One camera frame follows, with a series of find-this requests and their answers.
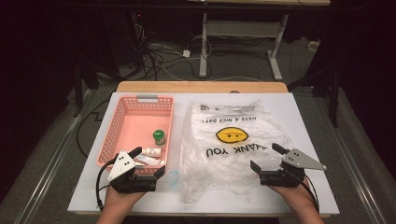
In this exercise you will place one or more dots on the white board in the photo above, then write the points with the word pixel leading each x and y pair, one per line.
pixel 193 199

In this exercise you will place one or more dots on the black metal stand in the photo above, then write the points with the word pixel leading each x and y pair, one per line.
pixel 79 93
pixel 333 93

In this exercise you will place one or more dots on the pink perforated plastic basket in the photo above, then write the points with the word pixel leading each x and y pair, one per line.
pixel 140 127

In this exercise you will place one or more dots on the white ointment tube blue print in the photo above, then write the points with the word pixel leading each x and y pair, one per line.
pixel 151 160

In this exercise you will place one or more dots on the white power strip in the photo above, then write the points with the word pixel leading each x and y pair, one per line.
pixel 313 45

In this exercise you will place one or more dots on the white metal desk frame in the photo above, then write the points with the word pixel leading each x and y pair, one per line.
pixel 204 46

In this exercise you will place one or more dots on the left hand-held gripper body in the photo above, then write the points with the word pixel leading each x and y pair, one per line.
pixel 121 168

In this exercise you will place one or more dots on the person's left hand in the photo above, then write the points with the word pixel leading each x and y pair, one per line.
pixel 120 199

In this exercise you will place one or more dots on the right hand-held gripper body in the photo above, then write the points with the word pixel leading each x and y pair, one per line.
pixel 295 161

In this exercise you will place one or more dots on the small white bottle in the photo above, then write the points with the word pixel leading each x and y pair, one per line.
pixel 152 151

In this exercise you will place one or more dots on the aluminium floor rail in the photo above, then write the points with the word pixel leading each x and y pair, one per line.
pixel 351 174
pixel 46 174

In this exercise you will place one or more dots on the white power adapter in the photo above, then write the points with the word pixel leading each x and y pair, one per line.
pixel 186 53

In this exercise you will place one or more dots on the clear plastic bag smiley print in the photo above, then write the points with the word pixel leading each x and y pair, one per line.
pixel 230 155

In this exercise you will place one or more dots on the person's right hand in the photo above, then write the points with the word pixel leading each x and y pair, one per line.
pixel 294 196

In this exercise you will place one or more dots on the green-capped small bottle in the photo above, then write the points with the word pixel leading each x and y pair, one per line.
pixel 159 136

